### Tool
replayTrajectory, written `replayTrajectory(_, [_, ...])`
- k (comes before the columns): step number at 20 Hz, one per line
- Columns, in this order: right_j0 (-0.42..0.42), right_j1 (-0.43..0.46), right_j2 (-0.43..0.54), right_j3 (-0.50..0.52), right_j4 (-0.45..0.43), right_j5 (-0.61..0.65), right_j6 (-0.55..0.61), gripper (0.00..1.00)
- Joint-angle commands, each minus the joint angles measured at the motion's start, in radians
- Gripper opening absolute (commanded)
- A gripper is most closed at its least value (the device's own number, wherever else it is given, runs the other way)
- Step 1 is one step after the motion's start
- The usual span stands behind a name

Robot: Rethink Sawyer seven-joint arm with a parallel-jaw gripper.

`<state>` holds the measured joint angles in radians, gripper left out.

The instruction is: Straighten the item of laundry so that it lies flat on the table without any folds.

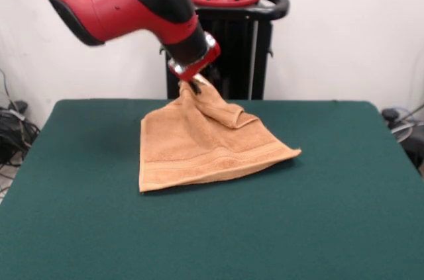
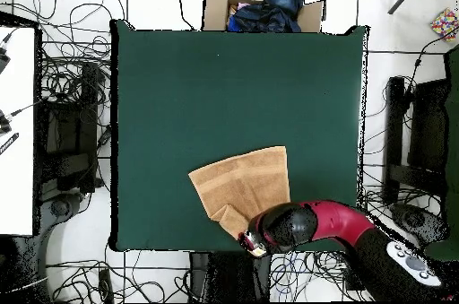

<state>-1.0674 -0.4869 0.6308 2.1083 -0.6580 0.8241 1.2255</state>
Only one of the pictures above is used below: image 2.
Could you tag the tan terry towel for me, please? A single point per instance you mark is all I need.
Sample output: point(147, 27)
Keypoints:
point(244, 182)

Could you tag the black round floor base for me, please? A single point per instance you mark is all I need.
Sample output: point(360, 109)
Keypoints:
point(412, 219)

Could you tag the black flat strip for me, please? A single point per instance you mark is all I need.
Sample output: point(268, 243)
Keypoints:
point(9, 143)

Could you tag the dark blue clothes pile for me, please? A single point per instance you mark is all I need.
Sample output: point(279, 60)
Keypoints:
point(272, 10)

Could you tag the black metal frame stand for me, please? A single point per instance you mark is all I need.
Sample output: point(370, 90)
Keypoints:
point(71, 132)
point(394, 121)

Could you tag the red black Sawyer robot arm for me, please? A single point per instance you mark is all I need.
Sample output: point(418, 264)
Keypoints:
point(337, 221)

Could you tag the dark green table cloth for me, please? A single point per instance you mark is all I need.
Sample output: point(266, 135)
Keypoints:
point(452, 139)
point(179, 103)

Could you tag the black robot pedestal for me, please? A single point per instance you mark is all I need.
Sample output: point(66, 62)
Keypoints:
point(229, 275)

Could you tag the white side table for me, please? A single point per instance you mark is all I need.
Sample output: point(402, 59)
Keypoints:
point(18, 175)

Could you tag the brown cardboard box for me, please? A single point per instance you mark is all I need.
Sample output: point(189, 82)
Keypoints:
point(215, 10)

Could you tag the colourful patterned cloth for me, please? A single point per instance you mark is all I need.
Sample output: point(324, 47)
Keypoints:
point(445, 24)

